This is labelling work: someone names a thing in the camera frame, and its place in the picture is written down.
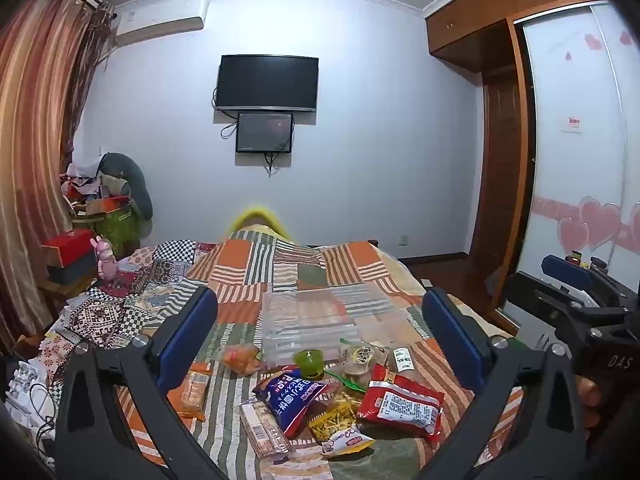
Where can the small white label packet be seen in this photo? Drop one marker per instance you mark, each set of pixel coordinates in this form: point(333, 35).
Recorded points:
point(402, 359)

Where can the clear plastic container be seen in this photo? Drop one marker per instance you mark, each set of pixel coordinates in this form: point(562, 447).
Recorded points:
point(320, 320)

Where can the paper note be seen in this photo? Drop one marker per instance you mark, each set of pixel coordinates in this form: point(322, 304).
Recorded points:
point(571, 124)

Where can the red snack packet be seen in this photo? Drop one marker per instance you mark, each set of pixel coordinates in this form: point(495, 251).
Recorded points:
point(400, 402)

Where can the brown bun packet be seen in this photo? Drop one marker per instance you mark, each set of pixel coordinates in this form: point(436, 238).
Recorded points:
point(360, 357)

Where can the green bag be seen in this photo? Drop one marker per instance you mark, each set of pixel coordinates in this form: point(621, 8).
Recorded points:
point(117, 230)

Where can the small black monitor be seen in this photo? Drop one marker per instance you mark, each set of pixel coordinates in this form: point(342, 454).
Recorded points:
point(265, 132)

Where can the green candy packet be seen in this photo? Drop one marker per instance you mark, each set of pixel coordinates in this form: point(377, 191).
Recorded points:
point(345, 381)

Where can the blue snack bag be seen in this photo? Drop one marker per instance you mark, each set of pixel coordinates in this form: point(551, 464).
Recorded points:
point(290, 395)

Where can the pile of clothes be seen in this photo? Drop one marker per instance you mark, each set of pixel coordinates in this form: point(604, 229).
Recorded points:
point(80, 180)

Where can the pink plush toy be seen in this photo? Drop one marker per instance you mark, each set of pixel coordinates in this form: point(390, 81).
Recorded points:
point(105, 260)

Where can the large black television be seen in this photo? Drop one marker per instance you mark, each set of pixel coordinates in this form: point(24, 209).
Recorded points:
point(267, 82)

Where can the patchwork blanket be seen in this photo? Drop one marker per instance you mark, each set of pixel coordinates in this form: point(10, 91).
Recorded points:
point(280, 270)

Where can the white door with heart stickers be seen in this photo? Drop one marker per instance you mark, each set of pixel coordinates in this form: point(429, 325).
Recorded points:
point(570, 185)

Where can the dark grey box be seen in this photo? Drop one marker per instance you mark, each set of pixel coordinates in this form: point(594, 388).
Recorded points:
point(72, 272)

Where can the yellow pillow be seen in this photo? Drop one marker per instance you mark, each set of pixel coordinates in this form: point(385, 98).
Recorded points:
point(257, 217)

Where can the orange cracker packet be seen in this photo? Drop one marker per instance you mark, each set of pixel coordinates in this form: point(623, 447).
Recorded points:
point(192, 392)

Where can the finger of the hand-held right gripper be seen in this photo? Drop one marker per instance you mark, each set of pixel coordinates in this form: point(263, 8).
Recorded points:
point(565, 267)
point(575, 305)

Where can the clear biscuit packet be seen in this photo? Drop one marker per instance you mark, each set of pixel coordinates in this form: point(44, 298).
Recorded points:
point(262, 432)

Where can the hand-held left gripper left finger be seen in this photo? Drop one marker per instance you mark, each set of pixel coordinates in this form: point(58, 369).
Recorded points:
point(186, 340)

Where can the red box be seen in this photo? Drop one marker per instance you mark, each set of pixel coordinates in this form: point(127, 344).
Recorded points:
point(67, 247)

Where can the white air conditioner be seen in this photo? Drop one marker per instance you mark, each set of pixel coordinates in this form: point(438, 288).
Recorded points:
point(160, 20)

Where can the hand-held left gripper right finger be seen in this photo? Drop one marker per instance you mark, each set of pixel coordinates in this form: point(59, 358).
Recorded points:
point(450, 340)

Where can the clear packet of orange snacks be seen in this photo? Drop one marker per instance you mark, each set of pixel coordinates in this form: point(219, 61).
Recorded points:
point(240, 360)

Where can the brown wooden door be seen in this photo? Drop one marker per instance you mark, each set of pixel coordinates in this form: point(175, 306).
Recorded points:
point(502, 170)

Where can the wooden wardrobe cabinet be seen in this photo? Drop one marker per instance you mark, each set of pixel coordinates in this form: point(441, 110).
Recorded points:
point(480, 20)

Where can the green jelly cup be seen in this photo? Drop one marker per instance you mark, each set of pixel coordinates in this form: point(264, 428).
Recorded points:
point(309, 362)

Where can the yellow stick snack packet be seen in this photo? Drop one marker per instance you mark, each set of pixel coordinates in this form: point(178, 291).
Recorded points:
point(332, 417)

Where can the person's right hand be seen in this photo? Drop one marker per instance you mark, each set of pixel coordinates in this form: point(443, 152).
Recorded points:
point(590, 392)

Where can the striped brown curtain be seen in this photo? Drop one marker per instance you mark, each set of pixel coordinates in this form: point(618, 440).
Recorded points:
point(40, 110)

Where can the orange box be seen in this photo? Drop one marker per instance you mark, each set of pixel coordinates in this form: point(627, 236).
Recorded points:
point(105, 206)

